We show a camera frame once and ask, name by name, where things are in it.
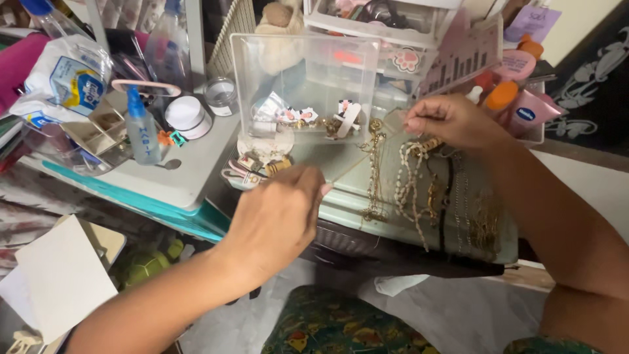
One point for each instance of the green turtle toy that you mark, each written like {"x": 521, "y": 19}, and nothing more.
{"x": 145, "y": 265}

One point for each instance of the large clear spray bottle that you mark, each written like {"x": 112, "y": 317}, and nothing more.
{"x": 169, "y": 46}

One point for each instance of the pink framed hand mirror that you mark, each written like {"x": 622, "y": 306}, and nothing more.
{"x": 147, "y": 87}

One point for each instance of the white plastic cotton bag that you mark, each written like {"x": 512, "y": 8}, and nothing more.
{"x": 66, "y": 81}

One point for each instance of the purple card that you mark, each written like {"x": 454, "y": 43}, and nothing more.
{"x": 533, "y": 23}

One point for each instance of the person's right fingers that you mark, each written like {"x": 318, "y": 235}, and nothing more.
{"x": 421, "y": 118}

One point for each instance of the beige hair clip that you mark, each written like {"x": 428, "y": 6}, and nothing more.
{"x": 22, "y": 341}

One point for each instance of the bottle with orange cap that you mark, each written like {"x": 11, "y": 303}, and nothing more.
{"x": 501, "y": 96}

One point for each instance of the clear jar with silver lid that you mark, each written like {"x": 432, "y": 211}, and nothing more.
{"x": 221, "y": 96}

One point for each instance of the white plastic drawer organizer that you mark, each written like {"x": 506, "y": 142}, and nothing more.
{"x": 383, "y": 19}

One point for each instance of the teal tray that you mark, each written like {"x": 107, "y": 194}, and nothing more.
{"x": 147, "y": 209}

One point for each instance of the small orange bottle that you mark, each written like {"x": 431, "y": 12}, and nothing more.
{"x": 530, "y": 46}

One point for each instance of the pink printed card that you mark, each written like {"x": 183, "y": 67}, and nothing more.
{"x": 462, "y": 61}

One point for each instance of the beige plush toy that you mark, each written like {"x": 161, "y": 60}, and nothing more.
{"x": 280, "y": 29}

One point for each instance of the white woven basket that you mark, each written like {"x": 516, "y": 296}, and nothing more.
{"x": 231, "y": 39}

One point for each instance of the gold hair claw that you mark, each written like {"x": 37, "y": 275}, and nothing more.
{"x": 278, "y": 166}

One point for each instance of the light wooden board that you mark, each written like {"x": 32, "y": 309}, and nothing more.
{"x": 105, "y": 241}

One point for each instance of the small white bottle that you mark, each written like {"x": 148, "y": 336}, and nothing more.
{"x": 474, "y": 94}

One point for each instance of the person's left hand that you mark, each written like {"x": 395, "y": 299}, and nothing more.
{"x": 275, "y": 226}

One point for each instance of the white round jar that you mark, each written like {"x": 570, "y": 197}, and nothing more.
{"x": 187, "y": 117}

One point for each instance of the clear plastic storage box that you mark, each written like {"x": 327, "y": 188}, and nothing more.
{"x": 304, "y": 83}

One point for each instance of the pink cloth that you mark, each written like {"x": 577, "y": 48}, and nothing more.
{"x": 17, "y": 69}

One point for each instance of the orange and teal clip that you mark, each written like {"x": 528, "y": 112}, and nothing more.
{"x": 171, "y": 138}

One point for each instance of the white paper sheet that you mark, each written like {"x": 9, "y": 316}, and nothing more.
{"x": 64, "y": 280}

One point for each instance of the clear bottle with blue cap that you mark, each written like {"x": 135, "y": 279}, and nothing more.
{"x": 49, "y": 17}

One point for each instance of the person's green patterned clothing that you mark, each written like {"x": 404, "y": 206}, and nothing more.
{"x": 339, "y": 324}

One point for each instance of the pink lotion tube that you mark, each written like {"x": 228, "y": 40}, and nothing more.
{"x": 530, "y": 112}

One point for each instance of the round white trinket dish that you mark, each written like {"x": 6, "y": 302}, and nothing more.
{"x": 268, "y": 145}

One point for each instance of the clear compartment organizer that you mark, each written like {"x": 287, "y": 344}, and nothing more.
{"x": 88, "y": 142}

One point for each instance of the pink round jar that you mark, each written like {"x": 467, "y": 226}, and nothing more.
{"x": 515, "y": 65}

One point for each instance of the person's left fingers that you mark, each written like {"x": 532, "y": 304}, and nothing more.
{"x": 314, "y": 183}

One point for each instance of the person's right hand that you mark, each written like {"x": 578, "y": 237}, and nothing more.
{"x": 457, "y": 123}

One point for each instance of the small blue spray bottle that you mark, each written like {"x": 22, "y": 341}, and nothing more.
{"x": 142, "y": 132}

